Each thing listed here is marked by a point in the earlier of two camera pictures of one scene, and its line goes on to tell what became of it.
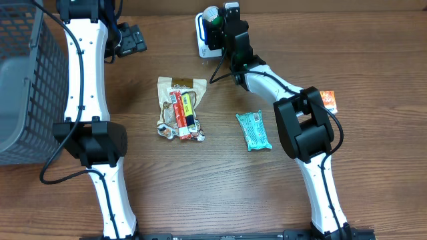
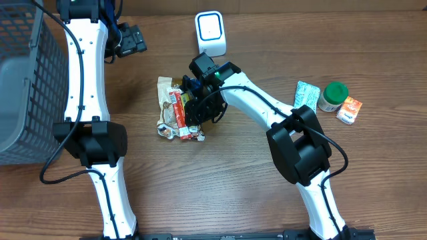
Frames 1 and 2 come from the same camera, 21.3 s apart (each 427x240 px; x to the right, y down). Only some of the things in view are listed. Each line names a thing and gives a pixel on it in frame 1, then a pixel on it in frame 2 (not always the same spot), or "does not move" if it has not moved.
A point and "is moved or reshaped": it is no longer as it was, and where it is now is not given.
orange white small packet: [329, 100] → [349, 110]
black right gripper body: [217, 41] → [206, 109]
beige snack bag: [167, 123] does not move
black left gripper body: [129, 43] does not move
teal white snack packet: [254, 129] is moved or reshaped
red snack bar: [175, 97] does not move
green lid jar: [217, 21] → [332, 97]
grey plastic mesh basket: [34, 83] does not move
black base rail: [289, 235] does not move
